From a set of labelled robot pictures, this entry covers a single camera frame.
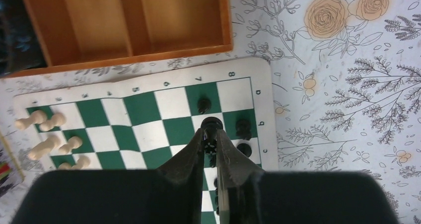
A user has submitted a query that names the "floral table cloth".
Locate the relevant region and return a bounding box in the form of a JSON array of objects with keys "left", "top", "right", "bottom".
[{"left": 0, "top": 0, "right": 421, "bottom": 224}]

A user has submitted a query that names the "gold metal tin box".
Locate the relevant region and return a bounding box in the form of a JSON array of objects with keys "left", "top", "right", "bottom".
[{"left": 0, "top": 134, "right": 24, "bottom": 197}]

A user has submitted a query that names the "black chess piece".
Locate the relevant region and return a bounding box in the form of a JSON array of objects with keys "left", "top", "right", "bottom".
[
  {"left": 209, "top": 155, "right": 216, "bottom": 168},
  {"left": 237, "top": 143, "right": 253, "bottom": 157}
]

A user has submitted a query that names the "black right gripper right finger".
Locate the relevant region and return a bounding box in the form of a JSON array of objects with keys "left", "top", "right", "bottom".
[{"left": 216, "top": 130, "right": 398, "bottom": 224}]

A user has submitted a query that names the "green white chess board mat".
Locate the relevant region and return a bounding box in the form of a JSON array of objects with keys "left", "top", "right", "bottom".
[{"left": 13, "top": 57, "right": 280, "bottom": 224}]

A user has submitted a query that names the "black bishop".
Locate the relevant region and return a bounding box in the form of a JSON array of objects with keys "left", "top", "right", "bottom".
[{"left": 197, "top": 97, "right": 211, "bottom": 115}]

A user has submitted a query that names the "orange wooden compartment tray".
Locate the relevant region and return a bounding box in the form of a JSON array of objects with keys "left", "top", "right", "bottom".
[{"left": 5, "top": 0, "right": 233, "bottom": 77}]

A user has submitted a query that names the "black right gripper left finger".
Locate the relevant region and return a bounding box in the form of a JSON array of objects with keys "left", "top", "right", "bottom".
[{"left": 12, "top": 129, "right": 204, "bottom": 224}]

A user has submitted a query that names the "white chess pieces row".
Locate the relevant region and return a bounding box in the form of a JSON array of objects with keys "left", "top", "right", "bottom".
[{"left": 14, "top": 110, "right": 91, "bottom": 170}]

